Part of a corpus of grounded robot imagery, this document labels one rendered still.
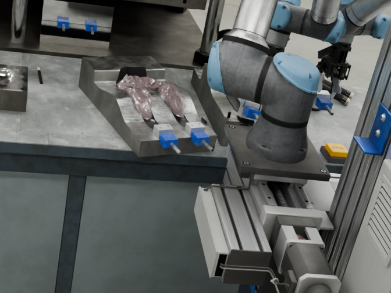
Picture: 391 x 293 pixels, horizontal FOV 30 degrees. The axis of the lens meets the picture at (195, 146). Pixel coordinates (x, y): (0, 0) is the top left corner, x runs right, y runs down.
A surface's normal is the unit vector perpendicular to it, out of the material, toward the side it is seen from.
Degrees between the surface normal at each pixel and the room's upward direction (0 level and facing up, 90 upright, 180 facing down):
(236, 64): 63
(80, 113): 0
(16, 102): 90
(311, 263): 0
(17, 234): 90
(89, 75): 90
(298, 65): 7
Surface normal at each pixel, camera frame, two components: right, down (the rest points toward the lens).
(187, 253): 0.19, 0.47
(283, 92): -0.32, 0.33
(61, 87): 0.18, -0.88
